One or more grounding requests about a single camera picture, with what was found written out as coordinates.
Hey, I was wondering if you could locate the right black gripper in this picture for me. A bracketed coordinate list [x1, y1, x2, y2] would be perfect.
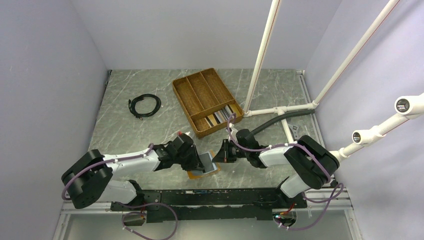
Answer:
[212, 139, 250, 164]

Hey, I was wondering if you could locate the orange leather card holder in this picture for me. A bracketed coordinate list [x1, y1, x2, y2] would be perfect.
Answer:
[187, 150, 221, 180]

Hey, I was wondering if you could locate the grey credit card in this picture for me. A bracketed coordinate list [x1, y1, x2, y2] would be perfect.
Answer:
[199, 152, 215, 174]

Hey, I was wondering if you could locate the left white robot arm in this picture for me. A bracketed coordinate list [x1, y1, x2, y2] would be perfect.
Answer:
[61, 133, 213, 210]

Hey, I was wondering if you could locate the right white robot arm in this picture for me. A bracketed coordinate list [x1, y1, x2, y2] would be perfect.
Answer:
[212, 129, 340, 208]

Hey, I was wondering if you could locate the stack of credit cards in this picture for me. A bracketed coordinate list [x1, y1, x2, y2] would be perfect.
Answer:
[205, 104, 240, 127]

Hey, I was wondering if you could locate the brown woven divider tray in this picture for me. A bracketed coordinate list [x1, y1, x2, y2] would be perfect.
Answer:
[172, 68, 244, 139]

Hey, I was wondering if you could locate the red adjustable wrench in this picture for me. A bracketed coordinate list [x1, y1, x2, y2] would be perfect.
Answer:
[288, 123, 302, 141]

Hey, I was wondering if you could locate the black foam tube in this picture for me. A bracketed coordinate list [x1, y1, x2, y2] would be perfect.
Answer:
[250, 109, 316, 136]

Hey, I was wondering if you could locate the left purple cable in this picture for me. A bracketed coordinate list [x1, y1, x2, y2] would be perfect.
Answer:
[62, 143, 155, 201]

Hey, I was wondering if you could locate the coiled black cable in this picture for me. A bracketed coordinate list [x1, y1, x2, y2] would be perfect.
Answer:
[128, 93, 162, 120]

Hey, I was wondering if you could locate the white pvc pipe frame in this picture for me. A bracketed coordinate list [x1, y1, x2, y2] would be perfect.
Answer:
[242, 0, 424, 162]

